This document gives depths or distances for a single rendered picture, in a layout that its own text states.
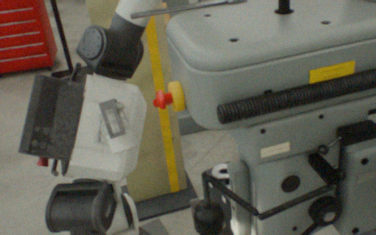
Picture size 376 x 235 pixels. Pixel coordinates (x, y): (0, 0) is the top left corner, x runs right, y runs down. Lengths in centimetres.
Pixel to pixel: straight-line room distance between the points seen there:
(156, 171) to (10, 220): 113
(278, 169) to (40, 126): 58
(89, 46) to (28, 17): 429
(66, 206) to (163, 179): 208
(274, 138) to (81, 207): 53
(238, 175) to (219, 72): 34
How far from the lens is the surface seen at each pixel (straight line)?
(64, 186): 120
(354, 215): 111
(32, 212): 353
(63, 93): 114
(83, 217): 114
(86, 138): 114
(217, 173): 167
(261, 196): 100
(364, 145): 100
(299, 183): 98
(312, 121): 87
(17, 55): 564
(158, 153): 306
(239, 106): 73
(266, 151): 86
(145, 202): 326
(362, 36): 83
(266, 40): 76
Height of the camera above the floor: 218
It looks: 31 degrees down
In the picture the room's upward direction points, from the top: 6 degrees counter-clockwise
